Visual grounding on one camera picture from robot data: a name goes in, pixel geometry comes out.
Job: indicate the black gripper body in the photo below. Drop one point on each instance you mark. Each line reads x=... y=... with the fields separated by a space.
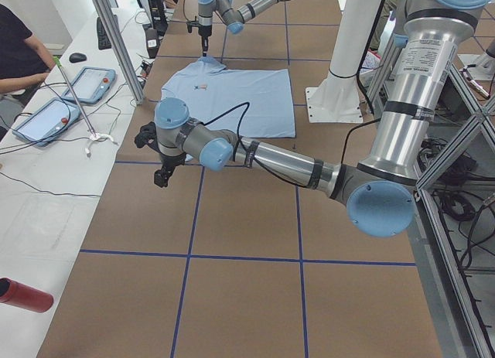
x=203 y=32
x=170 y=161

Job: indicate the light blue t-shirt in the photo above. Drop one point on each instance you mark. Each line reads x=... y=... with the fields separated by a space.
x=257 y=102

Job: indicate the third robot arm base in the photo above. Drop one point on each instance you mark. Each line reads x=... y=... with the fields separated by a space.
x=480 y=66

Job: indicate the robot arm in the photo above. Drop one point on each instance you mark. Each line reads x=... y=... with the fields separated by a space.
x=233 y=18
x=376 y=193

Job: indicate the black keyboard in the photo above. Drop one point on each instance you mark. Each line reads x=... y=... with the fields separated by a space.
x=103 y=40

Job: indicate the far teach pendant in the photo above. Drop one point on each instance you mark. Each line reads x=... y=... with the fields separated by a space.
x=91 y=84

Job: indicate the teach pendant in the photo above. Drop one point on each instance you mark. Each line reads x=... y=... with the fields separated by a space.
x=91 y=84
x=48 y=123

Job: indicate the near teach pendant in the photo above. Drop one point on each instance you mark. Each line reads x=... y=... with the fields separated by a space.
x=48 y=123

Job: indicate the black computer mouse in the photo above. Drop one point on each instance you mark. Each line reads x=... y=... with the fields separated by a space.
x=77 y=57

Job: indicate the metal grabber stick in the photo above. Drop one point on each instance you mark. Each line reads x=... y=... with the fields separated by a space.
x=70 y=95

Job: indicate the person in black shirt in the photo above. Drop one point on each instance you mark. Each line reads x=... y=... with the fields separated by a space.
x=25 y=61

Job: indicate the red cylinder bottle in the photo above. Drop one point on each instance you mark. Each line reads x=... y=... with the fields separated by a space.
x=23 y=296

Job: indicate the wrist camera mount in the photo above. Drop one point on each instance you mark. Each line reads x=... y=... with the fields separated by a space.
x=147 y=137
x=191 y=24

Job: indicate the aluminium frame post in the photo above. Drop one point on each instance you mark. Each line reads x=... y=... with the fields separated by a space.
x=104 y=11

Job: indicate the white pedestal column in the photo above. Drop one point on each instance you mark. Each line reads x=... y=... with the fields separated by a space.
x=336 y=99

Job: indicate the aluminium frame cabinet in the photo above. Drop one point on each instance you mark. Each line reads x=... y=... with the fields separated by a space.
x=453 y=236

